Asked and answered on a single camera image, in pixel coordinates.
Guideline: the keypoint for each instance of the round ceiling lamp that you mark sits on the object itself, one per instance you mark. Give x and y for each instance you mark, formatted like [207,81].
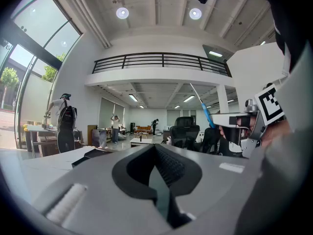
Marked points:
[195,13]
[122,13]

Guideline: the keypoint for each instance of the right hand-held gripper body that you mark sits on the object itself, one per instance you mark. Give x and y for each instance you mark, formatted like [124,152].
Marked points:
[269,106]

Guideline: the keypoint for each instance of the white coffee table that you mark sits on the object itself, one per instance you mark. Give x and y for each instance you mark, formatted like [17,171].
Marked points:
[140,141]

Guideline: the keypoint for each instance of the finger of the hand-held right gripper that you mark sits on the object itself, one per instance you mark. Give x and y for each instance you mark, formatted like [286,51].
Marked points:
[221,119]
[231,134]

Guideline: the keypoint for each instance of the white work table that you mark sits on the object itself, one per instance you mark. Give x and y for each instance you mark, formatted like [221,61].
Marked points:
[36,128]

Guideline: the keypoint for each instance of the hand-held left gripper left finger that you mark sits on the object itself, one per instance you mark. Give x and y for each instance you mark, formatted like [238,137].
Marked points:
[119,177]

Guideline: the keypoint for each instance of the black balcony railing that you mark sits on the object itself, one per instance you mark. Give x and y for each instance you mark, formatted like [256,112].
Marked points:
[161,60]

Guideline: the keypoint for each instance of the glass entrance door frame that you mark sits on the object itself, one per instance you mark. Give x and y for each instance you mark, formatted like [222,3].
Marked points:
[31,38]

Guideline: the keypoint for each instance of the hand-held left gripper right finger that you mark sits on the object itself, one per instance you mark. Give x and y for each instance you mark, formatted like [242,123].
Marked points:
[181,170]

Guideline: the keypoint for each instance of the person's black shirt torso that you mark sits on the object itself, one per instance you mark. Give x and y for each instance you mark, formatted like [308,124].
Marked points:
[288,13]

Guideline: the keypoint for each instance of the green tree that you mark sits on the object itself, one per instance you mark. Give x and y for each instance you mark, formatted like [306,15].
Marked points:
[51,71]
[9,78]

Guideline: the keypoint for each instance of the orange sofa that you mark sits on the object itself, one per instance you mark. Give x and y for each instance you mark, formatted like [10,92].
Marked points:
[143,129]

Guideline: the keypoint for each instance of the white hanging badge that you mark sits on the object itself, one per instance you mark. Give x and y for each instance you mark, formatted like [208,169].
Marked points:
[286,65]

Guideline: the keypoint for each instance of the ceiling tube light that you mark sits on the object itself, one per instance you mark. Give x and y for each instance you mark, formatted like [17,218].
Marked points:
[188,98]
[133,97]

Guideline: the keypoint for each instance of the person's right forearm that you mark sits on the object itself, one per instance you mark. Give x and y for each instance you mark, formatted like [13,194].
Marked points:
[276,133]

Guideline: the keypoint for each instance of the black office chair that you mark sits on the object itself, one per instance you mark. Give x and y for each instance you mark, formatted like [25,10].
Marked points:
[184,131]
[210,141]

